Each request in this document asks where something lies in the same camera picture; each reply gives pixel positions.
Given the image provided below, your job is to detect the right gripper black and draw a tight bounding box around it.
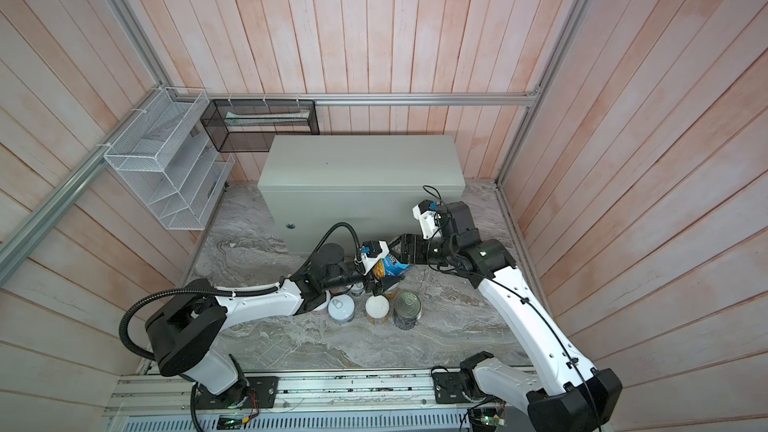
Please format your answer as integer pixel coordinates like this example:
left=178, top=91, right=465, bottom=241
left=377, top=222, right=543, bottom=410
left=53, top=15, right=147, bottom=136
left=389, top=233, right=457, bottom=266

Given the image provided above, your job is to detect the blue soup can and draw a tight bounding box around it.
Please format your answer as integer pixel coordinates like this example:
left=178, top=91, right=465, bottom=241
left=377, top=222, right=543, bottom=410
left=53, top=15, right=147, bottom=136
left=372, top=254, right=410, bottom=280

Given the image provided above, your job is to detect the dark tomato can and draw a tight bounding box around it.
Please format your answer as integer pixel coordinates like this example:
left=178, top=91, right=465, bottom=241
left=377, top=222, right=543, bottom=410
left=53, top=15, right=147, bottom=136
left=393, top=291, right=422, bottom=330

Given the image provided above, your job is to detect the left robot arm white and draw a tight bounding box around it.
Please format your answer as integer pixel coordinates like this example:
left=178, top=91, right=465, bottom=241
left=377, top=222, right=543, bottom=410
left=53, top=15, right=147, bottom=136
left=145, top=243, right=380, bottom=395

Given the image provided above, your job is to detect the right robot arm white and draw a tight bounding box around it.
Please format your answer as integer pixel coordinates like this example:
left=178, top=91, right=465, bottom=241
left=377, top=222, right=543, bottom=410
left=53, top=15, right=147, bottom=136
left=382, top=234, right=623, bottom=431

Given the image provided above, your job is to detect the pull-tab can rear middle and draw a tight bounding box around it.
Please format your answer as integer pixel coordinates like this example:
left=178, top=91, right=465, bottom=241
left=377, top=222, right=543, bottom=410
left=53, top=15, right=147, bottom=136
left=349, top=282, right=366, bottom=297

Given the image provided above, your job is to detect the pull-tab can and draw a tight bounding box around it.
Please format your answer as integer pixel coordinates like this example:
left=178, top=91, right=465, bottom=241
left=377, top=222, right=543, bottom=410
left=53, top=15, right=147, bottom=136
left=327, top=294, right=356, bottom=324
left=349, top=282, right=366, bottom=297

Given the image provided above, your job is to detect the pull-tab can front middle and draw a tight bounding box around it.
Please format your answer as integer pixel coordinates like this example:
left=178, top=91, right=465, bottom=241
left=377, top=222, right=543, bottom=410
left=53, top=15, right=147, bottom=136
left=327, top=294, right=356, bottom=324

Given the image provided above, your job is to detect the orange can white lid front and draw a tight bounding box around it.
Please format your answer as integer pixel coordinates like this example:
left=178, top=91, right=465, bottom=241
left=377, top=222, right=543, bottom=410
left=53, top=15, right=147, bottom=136
left=365, top=295, right=390, bottom=325

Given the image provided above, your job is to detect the grey metal cabinet box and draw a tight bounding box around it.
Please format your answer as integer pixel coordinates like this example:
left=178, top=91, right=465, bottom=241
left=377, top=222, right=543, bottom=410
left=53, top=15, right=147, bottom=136
left=258, top=135, right=466, bottom=255

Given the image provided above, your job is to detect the black mesh basket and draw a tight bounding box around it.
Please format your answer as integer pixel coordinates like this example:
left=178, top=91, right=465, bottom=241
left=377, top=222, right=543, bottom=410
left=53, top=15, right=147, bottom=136
left=200, top=98, right=320, bottom=153

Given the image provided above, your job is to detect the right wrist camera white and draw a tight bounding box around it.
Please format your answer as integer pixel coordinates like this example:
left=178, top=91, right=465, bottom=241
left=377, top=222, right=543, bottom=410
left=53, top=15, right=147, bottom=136
left=412, top=200, right=441, bottom=240

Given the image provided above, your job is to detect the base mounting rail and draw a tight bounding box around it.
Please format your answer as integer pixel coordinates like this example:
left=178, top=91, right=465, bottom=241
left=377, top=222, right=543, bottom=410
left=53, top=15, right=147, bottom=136
left=101, top=368, right=541, bottom=432

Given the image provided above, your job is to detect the black corrugated cable hose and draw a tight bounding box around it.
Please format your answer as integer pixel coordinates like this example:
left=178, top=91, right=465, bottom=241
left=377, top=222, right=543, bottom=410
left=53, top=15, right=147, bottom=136
left=118, top=221, right=364, bottom=361

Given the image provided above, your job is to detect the white wire mesh shelf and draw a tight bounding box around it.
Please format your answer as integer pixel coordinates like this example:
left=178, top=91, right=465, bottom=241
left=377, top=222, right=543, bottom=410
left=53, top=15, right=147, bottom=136
left=104, top=87, right=234, bottom=231

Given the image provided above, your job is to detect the aluminium frame rail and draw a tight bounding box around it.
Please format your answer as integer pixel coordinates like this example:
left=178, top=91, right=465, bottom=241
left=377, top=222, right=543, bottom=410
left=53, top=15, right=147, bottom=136
left=1, top=0, right=580, bottom=279

